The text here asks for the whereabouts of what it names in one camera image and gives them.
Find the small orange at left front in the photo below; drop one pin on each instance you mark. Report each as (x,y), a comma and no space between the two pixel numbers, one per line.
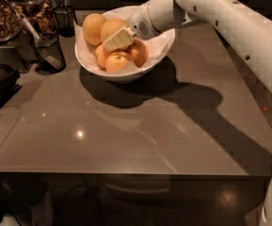
(101,55)

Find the metal serving tongs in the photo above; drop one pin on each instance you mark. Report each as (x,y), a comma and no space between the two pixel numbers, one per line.
(31,27)

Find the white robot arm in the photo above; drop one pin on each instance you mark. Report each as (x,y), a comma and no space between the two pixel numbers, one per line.
(247,32)

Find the orange at right front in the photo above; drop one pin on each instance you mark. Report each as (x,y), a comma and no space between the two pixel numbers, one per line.
(138,52)

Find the rear black mesh cup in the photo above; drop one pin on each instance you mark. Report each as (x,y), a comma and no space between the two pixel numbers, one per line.
(65,20)

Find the white paper bowl liner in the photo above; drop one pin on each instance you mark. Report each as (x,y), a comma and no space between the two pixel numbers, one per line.
(158,48)

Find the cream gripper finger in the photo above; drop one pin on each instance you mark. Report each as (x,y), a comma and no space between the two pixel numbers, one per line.
(120,39)

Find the front black mesh cup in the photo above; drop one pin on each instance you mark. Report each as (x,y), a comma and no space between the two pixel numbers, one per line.
(49,54)

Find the white ceramic bowl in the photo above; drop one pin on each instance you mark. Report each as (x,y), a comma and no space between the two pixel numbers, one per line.
(111,46)

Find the front orange with stem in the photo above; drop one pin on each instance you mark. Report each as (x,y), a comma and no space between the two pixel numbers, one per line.
(117,61)

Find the orange at back left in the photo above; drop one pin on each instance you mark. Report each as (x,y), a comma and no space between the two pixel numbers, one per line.
(92,26)

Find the black mesh cup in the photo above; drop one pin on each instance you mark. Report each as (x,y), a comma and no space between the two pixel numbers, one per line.
(65,20)
(49,54)

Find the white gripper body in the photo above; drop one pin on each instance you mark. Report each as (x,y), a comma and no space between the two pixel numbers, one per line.
(139,23)

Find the large orange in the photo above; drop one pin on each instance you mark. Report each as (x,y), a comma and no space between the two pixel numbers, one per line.
(111,26)

